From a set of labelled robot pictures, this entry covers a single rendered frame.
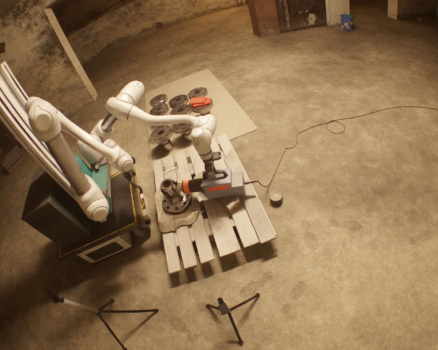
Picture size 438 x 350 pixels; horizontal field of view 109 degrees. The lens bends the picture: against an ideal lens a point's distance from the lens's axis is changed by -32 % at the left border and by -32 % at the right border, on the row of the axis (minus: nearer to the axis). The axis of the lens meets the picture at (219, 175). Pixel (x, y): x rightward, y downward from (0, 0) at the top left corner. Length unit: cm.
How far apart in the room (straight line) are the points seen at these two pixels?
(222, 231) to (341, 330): 110
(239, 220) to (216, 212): 19
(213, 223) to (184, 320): 76
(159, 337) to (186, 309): 30
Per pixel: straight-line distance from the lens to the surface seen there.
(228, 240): 163
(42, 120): 110
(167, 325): 178
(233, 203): 166
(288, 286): 164
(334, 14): 637
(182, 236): 175
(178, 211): 182
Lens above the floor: 160
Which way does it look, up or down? 48 degrees down
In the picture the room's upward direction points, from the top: 21 degrees counter-clockwise
